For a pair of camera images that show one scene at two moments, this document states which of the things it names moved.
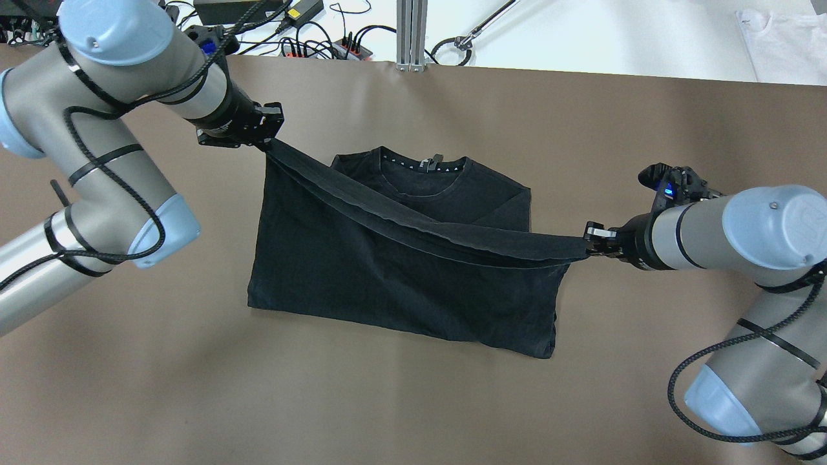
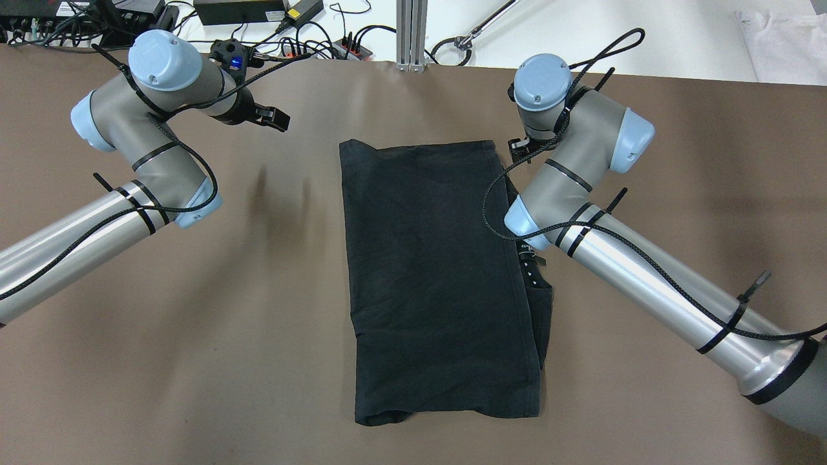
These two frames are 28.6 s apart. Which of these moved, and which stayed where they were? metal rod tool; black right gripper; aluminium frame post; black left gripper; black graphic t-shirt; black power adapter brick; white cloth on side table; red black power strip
Moved: black graphic t-shirt; black right gripper; black left gripper
Stayed: aluminium frame post; black power adapter brick; white cloth on side table; metal rod tool; red black power strip
